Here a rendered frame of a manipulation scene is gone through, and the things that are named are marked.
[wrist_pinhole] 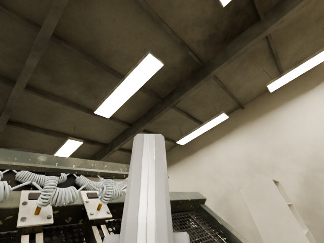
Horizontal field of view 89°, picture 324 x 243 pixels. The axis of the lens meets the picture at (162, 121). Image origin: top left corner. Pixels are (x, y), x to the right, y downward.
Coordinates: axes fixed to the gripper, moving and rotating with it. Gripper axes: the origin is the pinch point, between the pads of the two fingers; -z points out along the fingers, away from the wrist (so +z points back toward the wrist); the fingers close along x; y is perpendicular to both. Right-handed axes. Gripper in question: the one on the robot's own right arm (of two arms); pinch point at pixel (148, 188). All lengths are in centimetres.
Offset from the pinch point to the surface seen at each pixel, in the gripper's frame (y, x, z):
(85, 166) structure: 98, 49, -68
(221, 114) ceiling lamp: 240, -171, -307
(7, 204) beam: 55, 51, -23
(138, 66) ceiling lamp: 94, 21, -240
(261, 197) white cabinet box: 265, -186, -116
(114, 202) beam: 79, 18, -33
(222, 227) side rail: 122, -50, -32
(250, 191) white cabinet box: 271, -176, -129
